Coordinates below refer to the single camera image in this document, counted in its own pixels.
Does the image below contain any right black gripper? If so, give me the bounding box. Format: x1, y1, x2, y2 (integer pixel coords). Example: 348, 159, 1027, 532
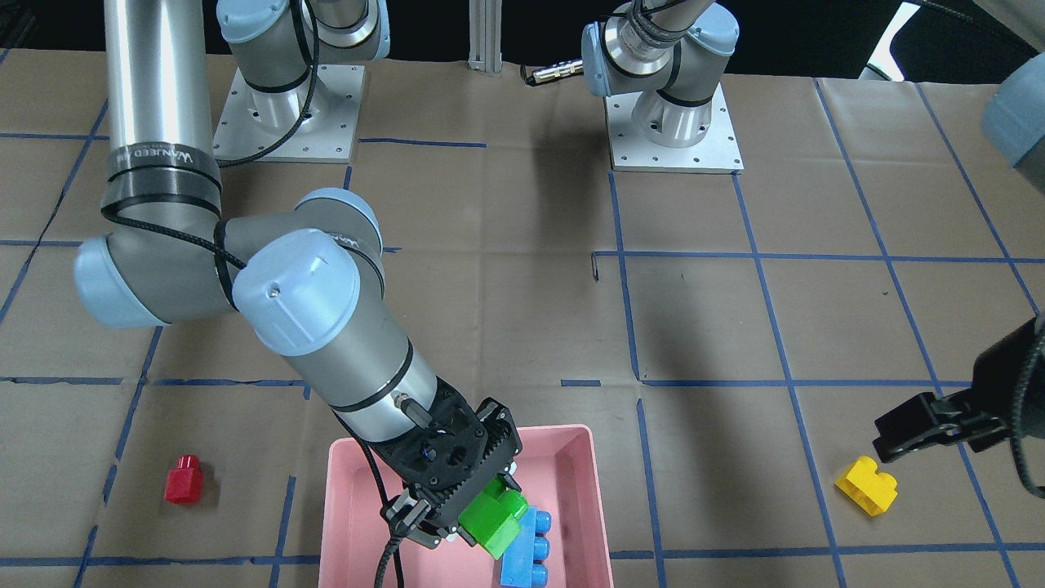
369, 379, 523, 550

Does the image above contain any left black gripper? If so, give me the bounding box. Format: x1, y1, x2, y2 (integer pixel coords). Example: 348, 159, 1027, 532
873, 315, 1044, 498

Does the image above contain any green two-stud block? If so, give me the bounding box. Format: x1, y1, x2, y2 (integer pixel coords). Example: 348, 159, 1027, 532
458, 478, 530, 559

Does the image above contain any blue three-stud block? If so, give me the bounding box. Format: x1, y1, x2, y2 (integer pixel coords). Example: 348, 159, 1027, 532
500, 505, 552, 587

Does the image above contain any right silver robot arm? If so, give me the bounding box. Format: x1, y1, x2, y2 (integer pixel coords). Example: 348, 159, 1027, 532
73, 1, 526, 558

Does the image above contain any pink plastic box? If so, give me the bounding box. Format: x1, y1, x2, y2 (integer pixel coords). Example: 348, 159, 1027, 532
318, 425, 613, 587

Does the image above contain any yellow two-stud block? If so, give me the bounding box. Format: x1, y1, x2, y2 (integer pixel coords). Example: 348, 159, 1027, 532
834, 457, 898, 517

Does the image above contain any brown paper table cover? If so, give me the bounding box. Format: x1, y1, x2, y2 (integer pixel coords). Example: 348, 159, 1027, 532
1, 50, 1043, 587

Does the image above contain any red small block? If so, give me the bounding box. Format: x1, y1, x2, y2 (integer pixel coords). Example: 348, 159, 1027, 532
164, 454, 204, 505

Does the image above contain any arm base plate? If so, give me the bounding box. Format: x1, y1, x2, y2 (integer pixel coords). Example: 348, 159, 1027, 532
212, 65, 367, 163
603, 86, 745, 175

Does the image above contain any metal cable connector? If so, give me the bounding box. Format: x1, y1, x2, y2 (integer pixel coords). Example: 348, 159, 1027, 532
519, 58, 585, 88

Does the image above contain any aluminium frame post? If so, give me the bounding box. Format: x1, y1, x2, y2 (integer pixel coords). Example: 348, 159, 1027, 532
467, 0, 503, 77

